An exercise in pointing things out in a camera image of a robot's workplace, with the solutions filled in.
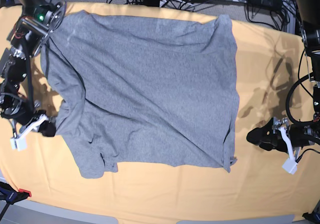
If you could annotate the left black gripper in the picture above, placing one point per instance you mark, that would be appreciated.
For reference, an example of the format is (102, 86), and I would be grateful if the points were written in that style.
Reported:
(273, 136)

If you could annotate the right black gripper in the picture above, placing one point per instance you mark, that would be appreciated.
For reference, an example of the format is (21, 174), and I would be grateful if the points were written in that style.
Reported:
(23, 116)

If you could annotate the grey t-shirt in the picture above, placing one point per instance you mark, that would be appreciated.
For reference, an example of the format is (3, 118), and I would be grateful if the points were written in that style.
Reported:
(141, 89)

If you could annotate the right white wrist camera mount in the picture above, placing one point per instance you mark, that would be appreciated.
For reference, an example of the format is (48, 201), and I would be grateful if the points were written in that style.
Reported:
(18, 141)

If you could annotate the black clamp right corner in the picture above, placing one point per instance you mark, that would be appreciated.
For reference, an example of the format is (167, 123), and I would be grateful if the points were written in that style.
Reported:
(313, 217)

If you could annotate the blue red table clamp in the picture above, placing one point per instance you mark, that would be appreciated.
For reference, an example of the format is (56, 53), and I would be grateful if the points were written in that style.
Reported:
(12, 196)

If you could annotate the black power adapter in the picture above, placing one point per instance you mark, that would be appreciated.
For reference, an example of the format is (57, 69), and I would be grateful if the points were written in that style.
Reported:
(272, 5)

